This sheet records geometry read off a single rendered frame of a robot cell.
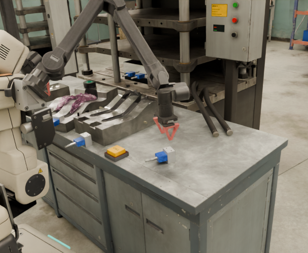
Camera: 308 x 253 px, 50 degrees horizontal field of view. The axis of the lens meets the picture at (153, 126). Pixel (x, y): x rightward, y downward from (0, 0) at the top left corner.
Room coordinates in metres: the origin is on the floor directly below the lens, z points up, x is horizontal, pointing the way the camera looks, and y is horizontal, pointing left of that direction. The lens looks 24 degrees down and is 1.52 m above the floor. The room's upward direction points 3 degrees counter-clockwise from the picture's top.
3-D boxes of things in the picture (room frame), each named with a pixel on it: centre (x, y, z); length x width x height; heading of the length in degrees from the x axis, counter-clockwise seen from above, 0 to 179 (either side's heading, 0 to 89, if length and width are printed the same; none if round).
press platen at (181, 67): (2.72, -0.10, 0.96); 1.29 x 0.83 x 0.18; 43
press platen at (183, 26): (2.72, -0.10, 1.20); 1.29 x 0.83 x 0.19; 43
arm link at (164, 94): (1.26, -0.06, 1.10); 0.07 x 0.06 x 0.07; 106
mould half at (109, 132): (1.70, 0.15, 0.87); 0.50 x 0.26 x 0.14; 133
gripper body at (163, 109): (1.26, -0.05, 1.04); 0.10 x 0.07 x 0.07; 21
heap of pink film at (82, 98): (1.90, 0.45, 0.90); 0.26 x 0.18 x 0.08; 150
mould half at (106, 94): (1.90, 0.46, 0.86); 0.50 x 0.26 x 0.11; 150
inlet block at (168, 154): (1.25, -0.02, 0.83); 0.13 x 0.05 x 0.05; 111
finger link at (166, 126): (1.23, -0.06, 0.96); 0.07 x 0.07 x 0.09; 21
